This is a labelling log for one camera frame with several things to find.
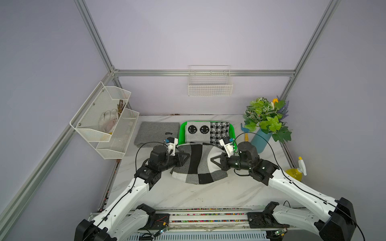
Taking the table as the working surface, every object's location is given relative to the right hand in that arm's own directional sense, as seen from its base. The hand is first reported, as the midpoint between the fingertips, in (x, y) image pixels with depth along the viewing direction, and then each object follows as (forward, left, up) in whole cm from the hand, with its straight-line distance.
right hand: (213, 161), depth 74 cm
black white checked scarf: (-1, +8, -5) cm, 9 cm away
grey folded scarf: (+30, +41, -15) cm, 53 cm away
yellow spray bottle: (-3, -45, -9) cm, 46 cm away
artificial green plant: (+22, -28, +11) cm, 37 cm away
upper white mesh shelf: (+20, +60, +13) cm, 64 cm away
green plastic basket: (+29, +18, -12) cm, 36 cm away
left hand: (+3, +13, -1) cm, 13 cm away
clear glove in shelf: (+19, +55, +11) cm, 59 cm away
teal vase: (+18, -31, -10) cm, 37 cm away
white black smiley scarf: (+29, +1, -12) cm, 31 cm away
